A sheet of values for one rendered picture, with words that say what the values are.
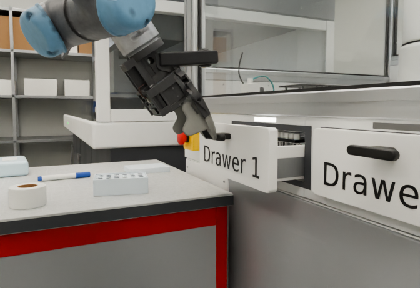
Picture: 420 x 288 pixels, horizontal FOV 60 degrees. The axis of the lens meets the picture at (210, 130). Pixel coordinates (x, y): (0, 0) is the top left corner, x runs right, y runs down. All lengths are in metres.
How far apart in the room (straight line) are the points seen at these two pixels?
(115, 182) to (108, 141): 0.61
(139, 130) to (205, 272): 0.75
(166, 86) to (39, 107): 4.20
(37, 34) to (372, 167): 0.50
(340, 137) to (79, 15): 0.41
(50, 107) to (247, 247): 4.12
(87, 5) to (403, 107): 0.42
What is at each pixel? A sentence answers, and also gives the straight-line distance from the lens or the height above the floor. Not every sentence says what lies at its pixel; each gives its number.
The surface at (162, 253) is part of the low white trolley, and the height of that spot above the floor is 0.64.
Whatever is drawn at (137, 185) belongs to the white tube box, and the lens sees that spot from 0.88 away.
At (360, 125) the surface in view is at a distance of 0.58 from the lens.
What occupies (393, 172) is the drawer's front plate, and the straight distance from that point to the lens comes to 0.53.
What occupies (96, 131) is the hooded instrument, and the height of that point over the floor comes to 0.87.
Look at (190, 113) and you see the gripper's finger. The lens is 0.67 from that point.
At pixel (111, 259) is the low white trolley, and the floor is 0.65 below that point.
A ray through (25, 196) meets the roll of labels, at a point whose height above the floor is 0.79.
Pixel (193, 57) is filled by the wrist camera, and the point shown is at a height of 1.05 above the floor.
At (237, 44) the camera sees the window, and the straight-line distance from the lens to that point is 0.93.
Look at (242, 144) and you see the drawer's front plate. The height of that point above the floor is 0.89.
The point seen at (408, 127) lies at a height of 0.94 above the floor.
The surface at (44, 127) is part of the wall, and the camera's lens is 4.81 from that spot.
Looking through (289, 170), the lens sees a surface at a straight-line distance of 0.66.
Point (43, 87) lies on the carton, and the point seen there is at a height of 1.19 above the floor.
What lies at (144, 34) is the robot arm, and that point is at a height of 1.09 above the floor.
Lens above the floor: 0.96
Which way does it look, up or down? 4 degrees down
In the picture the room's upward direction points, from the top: straight up
